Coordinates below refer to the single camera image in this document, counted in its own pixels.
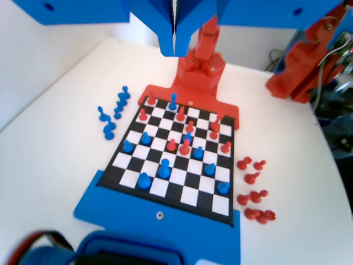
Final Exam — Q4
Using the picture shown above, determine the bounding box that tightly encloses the red rook chess piece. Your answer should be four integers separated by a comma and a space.
237, 156, 253, 171
255, 210, 277, 225

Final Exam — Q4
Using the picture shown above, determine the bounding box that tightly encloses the blue base plate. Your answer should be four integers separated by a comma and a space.
73, 169, 242, 265

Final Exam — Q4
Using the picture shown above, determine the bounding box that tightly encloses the red king chess piece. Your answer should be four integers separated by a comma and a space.
210, 113, 224, 132

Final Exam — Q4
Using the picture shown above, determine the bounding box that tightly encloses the black and white chessboard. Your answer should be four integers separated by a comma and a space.
99, 95, 235, 227

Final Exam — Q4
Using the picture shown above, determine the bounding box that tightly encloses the red leader arm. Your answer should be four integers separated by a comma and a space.
265, 2, 353, 104

